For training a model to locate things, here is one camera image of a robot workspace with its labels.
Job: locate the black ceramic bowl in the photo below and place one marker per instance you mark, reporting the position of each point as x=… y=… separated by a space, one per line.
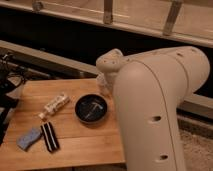
x=91 y=108

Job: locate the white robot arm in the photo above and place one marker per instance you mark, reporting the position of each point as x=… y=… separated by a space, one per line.
x=147 y=88

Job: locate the clear plastic cup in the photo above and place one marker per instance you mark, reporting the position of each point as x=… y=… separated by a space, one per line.
x=102 y=85

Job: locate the white tube bottle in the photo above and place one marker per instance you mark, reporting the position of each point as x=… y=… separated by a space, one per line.
x=54 y=105

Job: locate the black equipment at left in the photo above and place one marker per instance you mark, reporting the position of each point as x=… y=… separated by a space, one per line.
x=9 y=81

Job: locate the blue sponge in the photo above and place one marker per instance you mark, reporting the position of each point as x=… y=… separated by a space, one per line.
x=29 y=138

